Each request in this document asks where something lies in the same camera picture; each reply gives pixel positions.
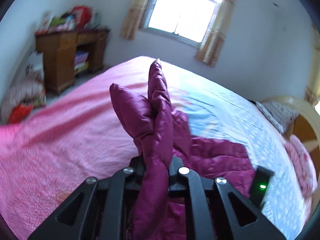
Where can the wooden desk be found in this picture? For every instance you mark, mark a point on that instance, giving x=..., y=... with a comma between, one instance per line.
x=59, y=52

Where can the right beige curtain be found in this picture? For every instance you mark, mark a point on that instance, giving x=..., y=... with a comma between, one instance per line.
x=211, y=45

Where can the green cloth on desk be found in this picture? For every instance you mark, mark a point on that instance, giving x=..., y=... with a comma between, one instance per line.
x=55, y=22

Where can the red gift bag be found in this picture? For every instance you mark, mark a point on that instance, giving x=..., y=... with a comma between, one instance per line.
x=82, y=15

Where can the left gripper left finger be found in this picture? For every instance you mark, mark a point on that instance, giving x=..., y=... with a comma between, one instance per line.
x=134, y=180

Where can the patterned pillow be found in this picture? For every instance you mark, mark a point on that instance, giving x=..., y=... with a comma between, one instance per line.
x=279, y=115

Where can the white paper bag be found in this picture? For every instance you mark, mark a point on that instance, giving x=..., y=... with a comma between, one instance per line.
x=35, y=67

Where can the yellow wooden headboard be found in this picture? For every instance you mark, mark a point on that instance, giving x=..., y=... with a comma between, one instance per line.
x=305, y=127

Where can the pink and blue bed sheet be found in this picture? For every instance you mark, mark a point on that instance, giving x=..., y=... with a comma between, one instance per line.
x=49, y=155

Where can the pink folded quilt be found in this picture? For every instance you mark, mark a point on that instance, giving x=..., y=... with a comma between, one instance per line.
x=303, y=165

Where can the window with white frame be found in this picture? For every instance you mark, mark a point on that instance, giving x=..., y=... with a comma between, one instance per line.
x=182, y=20

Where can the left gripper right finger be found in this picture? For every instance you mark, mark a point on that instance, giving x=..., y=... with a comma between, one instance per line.
x=175, y=188

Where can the magenta puffer down jacket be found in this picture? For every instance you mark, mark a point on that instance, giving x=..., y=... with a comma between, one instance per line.
x=161, y=132

